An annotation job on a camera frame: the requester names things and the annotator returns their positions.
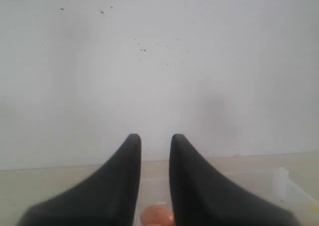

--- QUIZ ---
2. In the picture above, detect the brown egg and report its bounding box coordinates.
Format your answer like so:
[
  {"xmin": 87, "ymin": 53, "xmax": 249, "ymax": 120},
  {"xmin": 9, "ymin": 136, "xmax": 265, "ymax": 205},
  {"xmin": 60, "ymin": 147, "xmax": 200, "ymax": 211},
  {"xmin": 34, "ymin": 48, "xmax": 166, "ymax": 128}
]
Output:
[{"xmin": 140, "ymin": 205, "xmax": 175, "ymax": 226}]

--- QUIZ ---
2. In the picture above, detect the clear plastic bin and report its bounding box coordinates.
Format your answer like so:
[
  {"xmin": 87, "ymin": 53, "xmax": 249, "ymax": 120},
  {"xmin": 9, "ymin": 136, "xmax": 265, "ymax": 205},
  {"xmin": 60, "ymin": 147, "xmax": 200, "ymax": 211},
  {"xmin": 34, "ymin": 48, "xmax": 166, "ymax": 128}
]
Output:
[{"xmin": 133, "ymin": 167, "xmax": 319, "ymax": 226}]

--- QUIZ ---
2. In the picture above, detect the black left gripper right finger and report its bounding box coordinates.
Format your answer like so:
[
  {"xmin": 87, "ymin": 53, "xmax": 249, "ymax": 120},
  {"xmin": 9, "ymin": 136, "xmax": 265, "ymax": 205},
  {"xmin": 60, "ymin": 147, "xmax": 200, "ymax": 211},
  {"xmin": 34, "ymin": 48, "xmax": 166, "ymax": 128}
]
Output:
[{"xmin": 169, "ymin": 134, "xmax": 300, "ymax": 226}]

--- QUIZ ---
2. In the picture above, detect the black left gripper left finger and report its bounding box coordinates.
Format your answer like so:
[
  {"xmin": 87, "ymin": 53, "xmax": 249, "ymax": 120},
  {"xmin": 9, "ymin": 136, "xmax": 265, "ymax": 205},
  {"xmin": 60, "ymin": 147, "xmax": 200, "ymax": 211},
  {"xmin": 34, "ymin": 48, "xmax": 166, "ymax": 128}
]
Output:
[{"xmin": 18, "ymin": 134, "xmax": 141, "ymax": 226}]

